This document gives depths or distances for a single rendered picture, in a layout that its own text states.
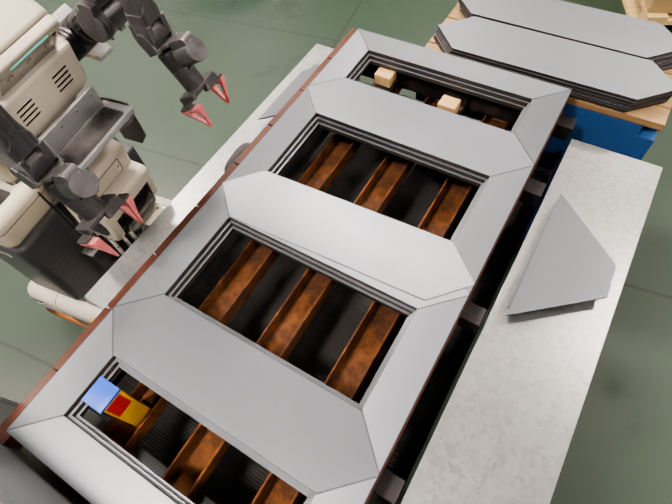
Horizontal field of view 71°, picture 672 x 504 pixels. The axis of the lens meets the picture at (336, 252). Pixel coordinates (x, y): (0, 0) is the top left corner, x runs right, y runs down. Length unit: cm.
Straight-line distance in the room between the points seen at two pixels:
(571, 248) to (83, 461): 124
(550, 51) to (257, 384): 137
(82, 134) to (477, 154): 106
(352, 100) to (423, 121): 24
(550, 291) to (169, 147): 219
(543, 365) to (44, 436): 113
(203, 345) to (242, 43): 256
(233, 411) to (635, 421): 152
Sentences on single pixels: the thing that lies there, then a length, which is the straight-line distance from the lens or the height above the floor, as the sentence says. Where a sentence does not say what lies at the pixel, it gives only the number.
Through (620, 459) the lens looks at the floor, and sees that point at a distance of 207.
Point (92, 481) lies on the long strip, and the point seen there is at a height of 86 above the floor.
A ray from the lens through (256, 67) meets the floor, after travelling 319.
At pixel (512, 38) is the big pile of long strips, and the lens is 182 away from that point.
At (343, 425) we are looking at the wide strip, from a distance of 103.
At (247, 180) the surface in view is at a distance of 137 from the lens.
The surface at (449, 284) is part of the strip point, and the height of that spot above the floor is 86.
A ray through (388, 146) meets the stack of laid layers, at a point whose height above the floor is 83.
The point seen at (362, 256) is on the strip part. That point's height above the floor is 86.
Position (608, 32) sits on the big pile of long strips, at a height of 85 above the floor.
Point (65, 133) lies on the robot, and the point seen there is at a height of 106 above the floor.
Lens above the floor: 187
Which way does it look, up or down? 59 degrees down
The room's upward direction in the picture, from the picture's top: 9 degrees counter-clockwise
